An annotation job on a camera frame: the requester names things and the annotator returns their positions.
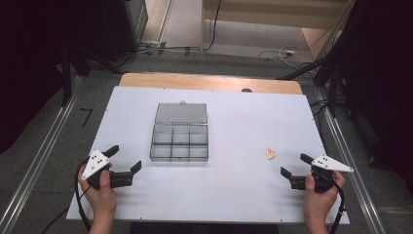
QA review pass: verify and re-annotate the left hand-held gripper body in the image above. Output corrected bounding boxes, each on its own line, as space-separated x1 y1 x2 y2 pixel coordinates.
81 149 134 191

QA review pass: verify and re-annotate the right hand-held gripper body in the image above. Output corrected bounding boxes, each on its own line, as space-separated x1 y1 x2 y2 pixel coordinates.
290 154 355 194

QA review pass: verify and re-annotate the person's left hand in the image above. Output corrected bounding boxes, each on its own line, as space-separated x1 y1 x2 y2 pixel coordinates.
77 163 118 220

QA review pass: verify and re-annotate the person's right hand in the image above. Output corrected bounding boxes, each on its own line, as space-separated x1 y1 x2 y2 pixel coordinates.
303 171 347 223

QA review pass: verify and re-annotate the clear plastic compartment box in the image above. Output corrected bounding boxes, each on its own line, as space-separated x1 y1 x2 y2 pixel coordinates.
149 102 209 163

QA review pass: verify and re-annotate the white table board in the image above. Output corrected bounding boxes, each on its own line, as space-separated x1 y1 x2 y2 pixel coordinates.
65 85 351 225

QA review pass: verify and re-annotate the black metal stand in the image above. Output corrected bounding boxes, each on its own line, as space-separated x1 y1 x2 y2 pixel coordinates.
276 53 345 119

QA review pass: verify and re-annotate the person's dark clothing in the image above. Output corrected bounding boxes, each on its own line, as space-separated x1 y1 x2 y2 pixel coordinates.
129 222 281 234

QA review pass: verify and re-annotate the black curtain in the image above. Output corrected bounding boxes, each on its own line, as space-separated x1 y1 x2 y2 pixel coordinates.
319 0 413 186
0 0 137 155

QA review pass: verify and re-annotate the wooden table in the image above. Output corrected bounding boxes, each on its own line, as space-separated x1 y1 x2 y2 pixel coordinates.
118 72 304 96

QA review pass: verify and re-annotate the grey cabinet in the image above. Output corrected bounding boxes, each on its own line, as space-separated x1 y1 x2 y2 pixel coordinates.
124 0 149 44

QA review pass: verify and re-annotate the light wooden shelf unit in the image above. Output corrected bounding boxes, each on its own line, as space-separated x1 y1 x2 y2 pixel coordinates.
200 0 357 62

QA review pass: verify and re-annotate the metal floor rail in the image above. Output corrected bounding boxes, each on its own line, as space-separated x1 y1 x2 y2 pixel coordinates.
0 76 82 234
314 87 388 234

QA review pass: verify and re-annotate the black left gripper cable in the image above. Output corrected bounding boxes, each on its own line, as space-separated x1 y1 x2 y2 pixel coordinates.
74 158 93 232

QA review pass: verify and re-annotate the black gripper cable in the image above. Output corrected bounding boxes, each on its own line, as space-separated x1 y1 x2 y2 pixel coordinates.
74 158 93 232
329 183 346 234

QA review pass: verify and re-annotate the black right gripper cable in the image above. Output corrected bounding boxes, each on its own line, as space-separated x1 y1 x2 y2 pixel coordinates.
329 183 346 234

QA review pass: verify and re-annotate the white floor cable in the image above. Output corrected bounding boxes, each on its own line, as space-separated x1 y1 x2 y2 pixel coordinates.
257 45 310 69

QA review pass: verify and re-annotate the black floor cable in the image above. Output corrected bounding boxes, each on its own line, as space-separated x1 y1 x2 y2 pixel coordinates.
116 0 223 64

